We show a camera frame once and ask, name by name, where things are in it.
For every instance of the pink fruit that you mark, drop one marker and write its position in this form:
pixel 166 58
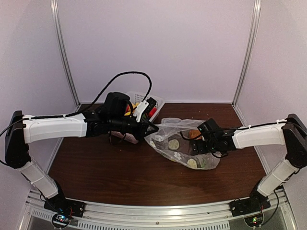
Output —
pixel 128 111

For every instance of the white perforated plastic basket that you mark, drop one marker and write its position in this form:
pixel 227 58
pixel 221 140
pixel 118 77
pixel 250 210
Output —
pixel 137 97

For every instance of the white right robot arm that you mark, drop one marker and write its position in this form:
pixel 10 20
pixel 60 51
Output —
pixel 290 133

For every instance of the clear printed plastic bag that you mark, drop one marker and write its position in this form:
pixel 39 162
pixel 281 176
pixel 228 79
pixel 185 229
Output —
pixel 172 142

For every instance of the right aluminium corner post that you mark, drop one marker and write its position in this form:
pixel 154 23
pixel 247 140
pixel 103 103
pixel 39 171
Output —
pixel 255 20

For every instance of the orange fruit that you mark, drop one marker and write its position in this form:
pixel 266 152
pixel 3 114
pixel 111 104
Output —
pixel 194 134

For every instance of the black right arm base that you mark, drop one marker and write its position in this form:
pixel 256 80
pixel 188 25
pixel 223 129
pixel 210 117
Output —
pixel 250 208

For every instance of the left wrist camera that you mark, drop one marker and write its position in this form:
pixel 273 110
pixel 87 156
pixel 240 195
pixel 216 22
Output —
pixel 144 107

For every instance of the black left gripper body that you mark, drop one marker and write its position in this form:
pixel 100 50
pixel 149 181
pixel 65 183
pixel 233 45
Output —
pixel 117 123

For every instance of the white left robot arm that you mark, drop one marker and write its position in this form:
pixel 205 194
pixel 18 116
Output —
pixel 25 132

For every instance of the aluminium corner post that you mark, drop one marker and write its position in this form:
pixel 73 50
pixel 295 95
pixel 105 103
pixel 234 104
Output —
pixel 255 20
pixel 62 50

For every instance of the left aluminium corner post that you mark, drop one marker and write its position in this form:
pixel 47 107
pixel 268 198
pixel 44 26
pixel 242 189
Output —
pixel 62 50

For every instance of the red fruit in basket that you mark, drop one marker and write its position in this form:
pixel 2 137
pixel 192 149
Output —
pixel 152 112

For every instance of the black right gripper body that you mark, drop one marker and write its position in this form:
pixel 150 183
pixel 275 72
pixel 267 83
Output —
pixel 211 146

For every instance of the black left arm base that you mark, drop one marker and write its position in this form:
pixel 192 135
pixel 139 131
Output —
pixel 65 209

